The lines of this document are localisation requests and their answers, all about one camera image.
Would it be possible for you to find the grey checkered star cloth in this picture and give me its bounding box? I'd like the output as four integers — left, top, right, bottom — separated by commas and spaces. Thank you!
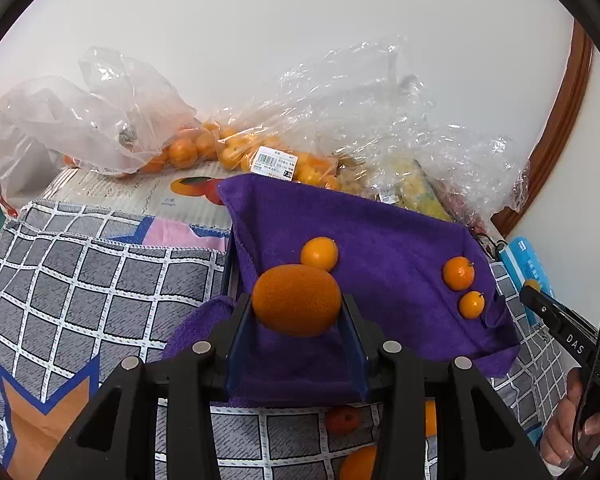
0, 202, 567, 479

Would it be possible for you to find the clear bag of oranges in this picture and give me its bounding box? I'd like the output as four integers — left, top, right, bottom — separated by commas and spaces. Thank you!
0, 47, 336, 188

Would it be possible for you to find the white plastic bag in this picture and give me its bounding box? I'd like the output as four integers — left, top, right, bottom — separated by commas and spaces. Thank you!
0, 113, 64, 209

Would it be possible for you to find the yellow snack package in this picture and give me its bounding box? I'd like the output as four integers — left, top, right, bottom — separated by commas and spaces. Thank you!
378, 158, 453, 222

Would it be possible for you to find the oval orange kumquat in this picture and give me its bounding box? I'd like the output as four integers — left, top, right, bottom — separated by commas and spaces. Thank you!
300, 236, 339, 272

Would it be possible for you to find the person's right hand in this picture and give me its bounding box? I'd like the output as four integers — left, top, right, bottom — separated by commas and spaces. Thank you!
539, 367, 600, 477

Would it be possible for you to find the brown wooden door frame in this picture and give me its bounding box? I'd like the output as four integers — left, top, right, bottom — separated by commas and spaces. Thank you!
492, 21, 594, 237

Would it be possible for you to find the orange mandarin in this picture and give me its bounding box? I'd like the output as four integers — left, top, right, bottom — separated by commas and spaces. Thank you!
338, 445, 377, 480

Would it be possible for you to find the fruit printed cardboard box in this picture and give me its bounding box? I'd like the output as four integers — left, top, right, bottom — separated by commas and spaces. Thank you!
42, 162, 230, 231

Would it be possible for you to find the small orange tangerine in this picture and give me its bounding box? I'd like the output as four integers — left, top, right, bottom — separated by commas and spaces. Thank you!
458, 290, 486, 320

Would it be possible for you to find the large round orange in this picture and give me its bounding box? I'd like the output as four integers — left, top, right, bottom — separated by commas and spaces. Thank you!
251, 264, 342, 338

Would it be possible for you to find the pale yellow small fruit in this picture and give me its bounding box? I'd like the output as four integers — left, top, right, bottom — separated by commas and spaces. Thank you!
524, 278, 541, 292

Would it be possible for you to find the small red apple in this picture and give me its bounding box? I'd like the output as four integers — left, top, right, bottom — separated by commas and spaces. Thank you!
325, 406, 361, 436

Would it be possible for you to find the large crumpled clear plastic bag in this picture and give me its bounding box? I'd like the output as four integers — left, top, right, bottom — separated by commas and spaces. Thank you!
273, 37, 528, 220

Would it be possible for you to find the yellow green small fruit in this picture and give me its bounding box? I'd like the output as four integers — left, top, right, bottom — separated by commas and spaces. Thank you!
425, 399, 437, 438

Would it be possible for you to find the blue tissue pack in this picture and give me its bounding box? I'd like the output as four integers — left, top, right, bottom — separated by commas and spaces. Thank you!
496, 236, 555, 298

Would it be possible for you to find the large orange with stem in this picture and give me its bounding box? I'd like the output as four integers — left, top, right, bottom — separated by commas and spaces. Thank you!
442, 256, 475, 292

